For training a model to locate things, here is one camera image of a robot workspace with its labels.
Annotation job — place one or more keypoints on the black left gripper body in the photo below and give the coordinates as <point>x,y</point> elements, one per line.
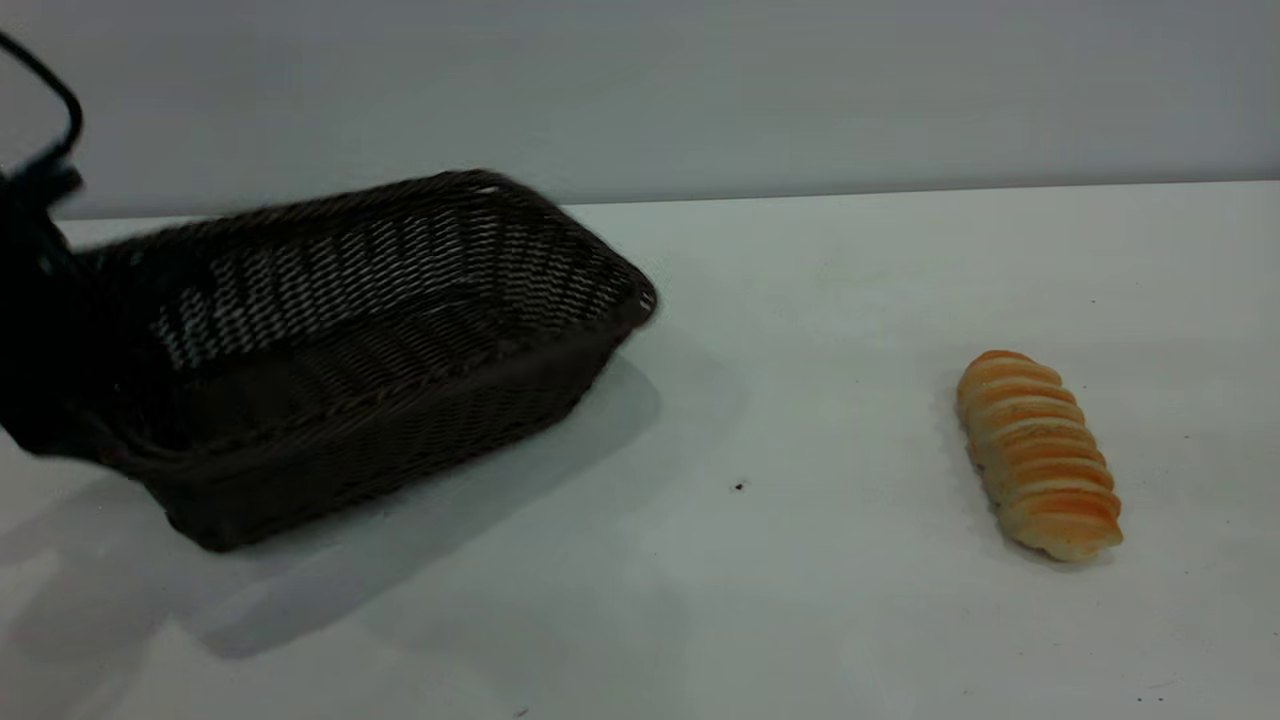
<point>30,330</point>

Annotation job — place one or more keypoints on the dark brown wicker basket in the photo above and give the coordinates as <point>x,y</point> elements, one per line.
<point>380,400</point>

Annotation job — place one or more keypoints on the ridged golden bread roll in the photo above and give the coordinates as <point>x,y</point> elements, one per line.
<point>1040,455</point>

